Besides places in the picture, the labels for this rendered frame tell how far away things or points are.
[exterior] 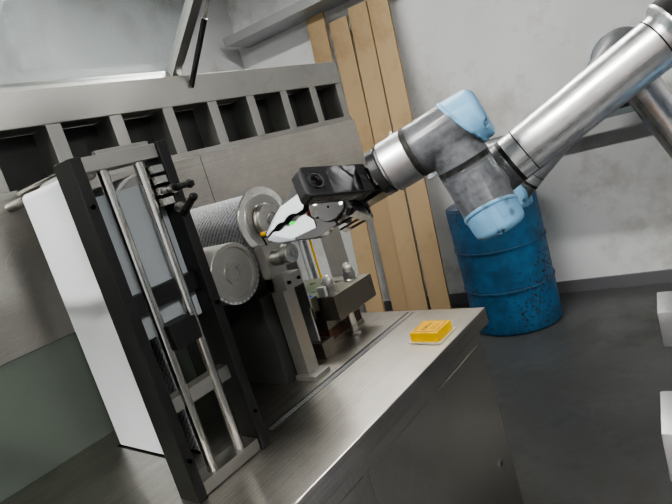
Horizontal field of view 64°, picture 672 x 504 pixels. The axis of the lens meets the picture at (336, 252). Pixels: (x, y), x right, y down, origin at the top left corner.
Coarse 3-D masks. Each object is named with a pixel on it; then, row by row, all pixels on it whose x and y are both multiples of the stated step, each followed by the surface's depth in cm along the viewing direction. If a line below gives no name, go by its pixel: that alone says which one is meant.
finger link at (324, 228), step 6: (318, 222) 79; (324, 222) 78; (330, 222) 78; (336, 222) 78; (318, 228) 79; (324, 228) 78; (330, 228) 78; (306, 234) 80; (312, 234) 79; (318, 234) 79; (324, 234) 79; (300, 240) 82
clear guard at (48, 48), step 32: (0, 0) 100; (32, 0) 104; (64, 0) 109; (96, 0) 114; (128, 0) 120; (160, 0) 126; (0, 32) 104; (32, 32) 109; (64, 32) 114; (96, 32) 119; (128, 32) 126; (160, 32) 132; (0, 64) 109; (32, 64) 114; (64, 64) 119; (96, 64) 126; (128, 64) 132; (160, 64) 140
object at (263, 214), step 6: (258, 204) 115; (264, 204) 114; (270, 204) 115; (258, 210) 113; (264, 210) 113; (270, 210) 115; (276, 210) 116; (252, 216) 113; (258, 216) 112; (264, 216) 113; (270, 216) 115; (258, 222) 112; (264, 222) 113; (270, 222) 114; (258, 228) 113; (264, 228) 113; (282, 228) 117
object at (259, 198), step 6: (252, 198) 114; (258, 198) 115; (264, 198) 116; (270, 198) 118; (252, 204) 113; (276, 204) 119; (246, 210) 112; (252, 210) 113; (246, 216) 112; (246, 222) 112; (252, 222) 113; (252, 228) 113; (252, 234) 113; (258, 234) 114; (258, 240) 114
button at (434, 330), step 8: (432, 320) 122; (440, 320) 121; (448, 320) 119; (416, 328) 120; (424, 328) 119; (432, 328) 118; (440, 328) 116; (448, 328) 118; (416, 336) 118; (424, 336) 117; (432, 336) 115; (440, 336) 116
